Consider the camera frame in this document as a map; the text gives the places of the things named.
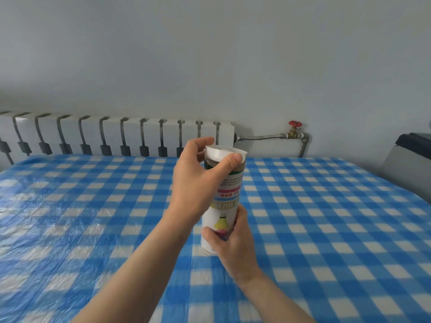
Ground blue white checked tablecloth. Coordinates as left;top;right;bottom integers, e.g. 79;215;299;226
0;154;431;323

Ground white ribbed radiator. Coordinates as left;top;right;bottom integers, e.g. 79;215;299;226
0;111;236;166

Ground person's right hand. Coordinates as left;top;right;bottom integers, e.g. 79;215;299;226
201;204;263;283

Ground grey appliance with black top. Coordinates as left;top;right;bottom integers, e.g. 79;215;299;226
380;132;431;196

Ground person's left hand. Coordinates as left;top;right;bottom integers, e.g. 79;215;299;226
167;137;244;228

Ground white plastic tube cap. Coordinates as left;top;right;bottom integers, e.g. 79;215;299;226
204;145;248;164

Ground person's right forearm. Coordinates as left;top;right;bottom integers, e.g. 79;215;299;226
235;268;317;323

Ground white printed shuttlecock tube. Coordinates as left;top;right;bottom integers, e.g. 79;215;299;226
201;155;247;257

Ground person's left forearm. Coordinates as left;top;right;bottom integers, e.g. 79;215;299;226
71;212;193;323

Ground brass valve with red handle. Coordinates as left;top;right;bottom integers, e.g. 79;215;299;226
286;120;303;140

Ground grey metal heating pipe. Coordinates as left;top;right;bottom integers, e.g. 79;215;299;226
235;132;310;158

